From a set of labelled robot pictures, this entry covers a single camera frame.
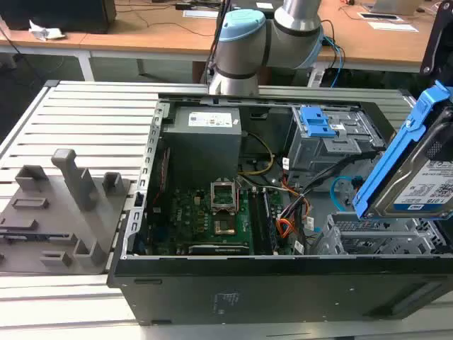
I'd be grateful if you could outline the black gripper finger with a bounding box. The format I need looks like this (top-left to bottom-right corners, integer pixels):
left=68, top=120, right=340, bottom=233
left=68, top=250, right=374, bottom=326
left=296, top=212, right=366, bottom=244
left=425, top=106, right=453, bottom=161

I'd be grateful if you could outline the hard disk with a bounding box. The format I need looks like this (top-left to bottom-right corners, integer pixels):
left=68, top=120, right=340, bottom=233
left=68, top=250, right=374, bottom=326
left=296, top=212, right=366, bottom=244
left=352, top=80, right=453, bottom=221

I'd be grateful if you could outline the blue disk wire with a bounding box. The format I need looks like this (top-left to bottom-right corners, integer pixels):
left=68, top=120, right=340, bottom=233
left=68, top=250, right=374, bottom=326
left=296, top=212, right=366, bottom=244
left=330, top=175, right=362, bottom=214

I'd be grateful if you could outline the black disk wire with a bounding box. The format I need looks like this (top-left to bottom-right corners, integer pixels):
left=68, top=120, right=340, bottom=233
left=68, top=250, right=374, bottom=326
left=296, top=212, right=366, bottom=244
left=277, top=155, right=376, bottom=221

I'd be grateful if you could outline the grey perforated disk bay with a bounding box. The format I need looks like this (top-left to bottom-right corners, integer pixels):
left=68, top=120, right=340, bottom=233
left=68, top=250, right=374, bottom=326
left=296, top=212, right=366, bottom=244
left=311, top=212, right=447, bottom=256

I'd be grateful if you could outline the black RAM slot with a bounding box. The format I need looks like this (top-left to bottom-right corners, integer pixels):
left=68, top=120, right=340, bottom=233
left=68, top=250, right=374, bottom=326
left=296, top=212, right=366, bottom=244
left=247, top=189, right=265, bottom=254

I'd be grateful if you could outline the white paper sheet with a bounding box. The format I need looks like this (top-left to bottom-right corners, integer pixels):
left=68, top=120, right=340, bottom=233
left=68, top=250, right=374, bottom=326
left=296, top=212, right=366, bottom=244
left=367, top=21, right=420, bottom=33
left=183, top=9, right=220, bottom=19

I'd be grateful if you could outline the grey laptop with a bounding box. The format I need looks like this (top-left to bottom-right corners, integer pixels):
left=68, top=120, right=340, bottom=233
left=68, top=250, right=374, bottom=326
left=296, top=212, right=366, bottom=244
left=371, top=0, right=418, bottom=17

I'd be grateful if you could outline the grey drive cage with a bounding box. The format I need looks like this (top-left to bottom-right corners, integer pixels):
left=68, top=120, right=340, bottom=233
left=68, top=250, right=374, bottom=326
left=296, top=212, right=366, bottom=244
left=286, top=106, right=387, bottom=182

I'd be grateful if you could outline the blue drive cage latch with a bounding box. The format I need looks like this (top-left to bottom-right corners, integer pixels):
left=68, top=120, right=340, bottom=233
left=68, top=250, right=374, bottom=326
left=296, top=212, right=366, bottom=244
left=299, top=106, right=337, bottom=138

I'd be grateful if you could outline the RAM stick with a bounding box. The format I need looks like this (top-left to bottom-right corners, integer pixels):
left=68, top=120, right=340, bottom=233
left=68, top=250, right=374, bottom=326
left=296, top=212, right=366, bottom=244
left=261, top=189, right=280, bottom=254

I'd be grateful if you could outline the metal socket cover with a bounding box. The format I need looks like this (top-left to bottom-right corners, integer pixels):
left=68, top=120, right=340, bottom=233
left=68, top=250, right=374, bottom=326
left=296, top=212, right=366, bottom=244
left=210, top=180, right=238, bottom=213

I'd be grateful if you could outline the CPU socket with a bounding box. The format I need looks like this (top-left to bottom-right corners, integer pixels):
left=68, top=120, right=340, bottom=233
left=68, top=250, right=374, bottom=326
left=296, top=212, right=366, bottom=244
left=213, top=217, right=238, bottom=237

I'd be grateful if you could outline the grey power supply unit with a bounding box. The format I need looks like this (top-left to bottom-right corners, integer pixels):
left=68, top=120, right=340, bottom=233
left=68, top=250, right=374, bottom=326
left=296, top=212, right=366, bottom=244
left=161, top=106, right=243, bottom=182

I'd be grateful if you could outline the black graphics card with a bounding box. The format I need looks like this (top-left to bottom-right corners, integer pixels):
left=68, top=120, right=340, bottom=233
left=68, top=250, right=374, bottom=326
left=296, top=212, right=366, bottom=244
left=187, top=243, right=251, bottom=256

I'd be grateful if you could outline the black open PC case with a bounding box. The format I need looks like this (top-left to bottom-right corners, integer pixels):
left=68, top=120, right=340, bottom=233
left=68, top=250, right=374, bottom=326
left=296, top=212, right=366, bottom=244
left=105, top=92, right=453, bottom=327

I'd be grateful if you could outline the green motherboard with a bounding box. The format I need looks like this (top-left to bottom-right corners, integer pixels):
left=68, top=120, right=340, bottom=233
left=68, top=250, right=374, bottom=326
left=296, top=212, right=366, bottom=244
left=147, top=186, right=294, bottom=256

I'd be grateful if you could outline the wooden desk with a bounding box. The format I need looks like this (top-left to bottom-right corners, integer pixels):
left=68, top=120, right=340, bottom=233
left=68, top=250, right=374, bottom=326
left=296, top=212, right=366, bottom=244
left=0, top=0, right=453, bottom=74

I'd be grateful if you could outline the black box on desk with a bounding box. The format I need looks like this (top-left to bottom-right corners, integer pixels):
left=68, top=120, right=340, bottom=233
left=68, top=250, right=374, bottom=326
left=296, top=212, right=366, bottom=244
left=0, top=0, right=117, bottom=35

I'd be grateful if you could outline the crumpled white paper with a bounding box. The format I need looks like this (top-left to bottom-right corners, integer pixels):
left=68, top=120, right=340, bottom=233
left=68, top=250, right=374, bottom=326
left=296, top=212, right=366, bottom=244
left=28, top=19, right=67, bottom=42

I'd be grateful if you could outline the grey parts rack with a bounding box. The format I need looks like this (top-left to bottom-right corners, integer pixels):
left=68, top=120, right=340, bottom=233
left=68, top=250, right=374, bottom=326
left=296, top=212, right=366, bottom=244
left=0, top=148, right=134, bottom=276

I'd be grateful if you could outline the blue cable behind arm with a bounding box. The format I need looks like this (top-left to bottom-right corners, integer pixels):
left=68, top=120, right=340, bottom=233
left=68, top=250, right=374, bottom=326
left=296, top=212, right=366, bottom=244
left=323, top=35, right=347, bottom=88

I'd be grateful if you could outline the yellow wire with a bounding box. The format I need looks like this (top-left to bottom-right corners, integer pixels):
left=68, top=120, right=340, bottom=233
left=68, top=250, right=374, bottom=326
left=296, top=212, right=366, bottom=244
left=237, top=131, right=275, bottom=176

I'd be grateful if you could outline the orange multicolour wire bundle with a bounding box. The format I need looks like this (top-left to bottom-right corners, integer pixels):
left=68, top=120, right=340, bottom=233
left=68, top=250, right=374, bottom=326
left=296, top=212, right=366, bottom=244
left=277, top=183, right=313, bottom=246

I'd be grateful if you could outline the thin red wire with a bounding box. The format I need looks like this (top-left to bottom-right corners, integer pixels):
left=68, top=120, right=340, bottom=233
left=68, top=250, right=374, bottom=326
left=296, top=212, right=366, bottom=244
left=151, top=147, right=171, bottom=213

